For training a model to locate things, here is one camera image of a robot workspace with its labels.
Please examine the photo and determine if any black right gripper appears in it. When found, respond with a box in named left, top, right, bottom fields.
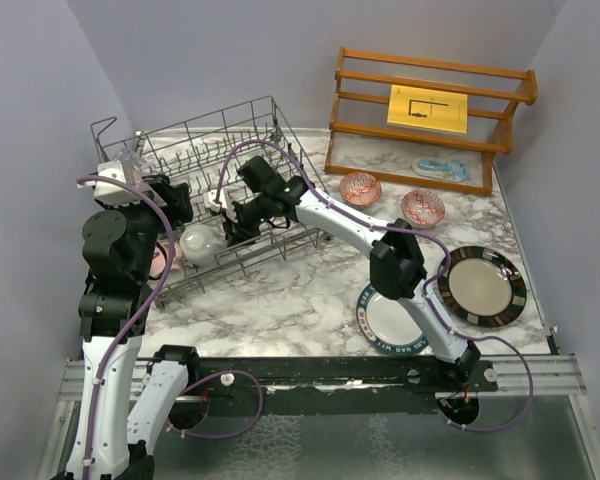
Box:
left=222, top=193, right=274, bottom=250

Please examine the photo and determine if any white speckled mug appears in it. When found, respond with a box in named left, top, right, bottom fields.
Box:
left=179, top=225, right=226, bottom=267

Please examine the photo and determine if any pink mug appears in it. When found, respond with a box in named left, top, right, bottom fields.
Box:
left=148, top=241, right=185, bottom=285

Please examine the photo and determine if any clear octagonal glass tumbler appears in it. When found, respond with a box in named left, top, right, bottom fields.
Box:
left=113, top=147, right=146, bottom=171

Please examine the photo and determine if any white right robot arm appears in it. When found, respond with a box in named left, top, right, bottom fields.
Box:
left=223, top=156, right=480, bottom=391

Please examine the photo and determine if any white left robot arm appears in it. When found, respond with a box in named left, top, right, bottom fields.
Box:
left=56, top=175, right=201, bottom=479

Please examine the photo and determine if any wooden shelf rack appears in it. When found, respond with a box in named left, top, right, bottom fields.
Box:
left=324, top=46, right=538, bottom=196

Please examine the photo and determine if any red patterned bowl near mug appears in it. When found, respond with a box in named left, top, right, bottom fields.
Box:
left=339, top=171, right=382, bottom=209

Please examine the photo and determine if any red patterned bowl far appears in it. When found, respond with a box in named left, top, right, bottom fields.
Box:
left=401, top=189, right=446, bottom=229

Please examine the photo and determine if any green rimmed white plate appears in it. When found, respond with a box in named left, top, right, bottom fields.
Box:
left=355, top=284, right=429, bottom=356

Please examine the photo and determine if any yellow book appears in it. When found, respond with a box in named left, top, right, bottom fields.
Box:
left=386, top=85, right=468, bottom=134

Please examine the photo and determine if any dark rimmed beige plate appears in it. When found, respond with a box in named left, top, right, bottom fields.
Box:
left=437, top=246, right=527, bottom=329

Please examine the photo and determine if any grey wire dish rack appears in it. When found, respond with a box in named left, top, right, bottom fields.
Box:
left=90, top=96, right=329, bottom=308

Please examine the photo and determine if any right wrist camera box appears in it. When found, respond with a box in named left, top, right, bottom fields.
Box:
left=203, top=188, right=231, bottom=215

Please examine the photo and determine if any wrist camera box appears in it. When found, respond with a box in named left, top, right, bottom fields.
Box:
left=78, top=160, right=142, bottom=207
left=203, top=188, right=231, bottom=215

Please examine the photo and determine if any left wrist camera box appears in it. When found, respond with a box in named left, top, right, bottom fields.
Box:
left=78, top=160, right=142, bottom=207

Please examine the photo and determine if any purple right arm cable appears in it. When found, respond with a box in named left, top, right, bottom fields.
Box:
left=215, top=139, right=535, bottom=434

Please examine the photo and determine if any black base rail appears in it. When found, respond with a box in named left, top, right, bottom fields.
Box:
left=179, top=356, right=497, bottom=417

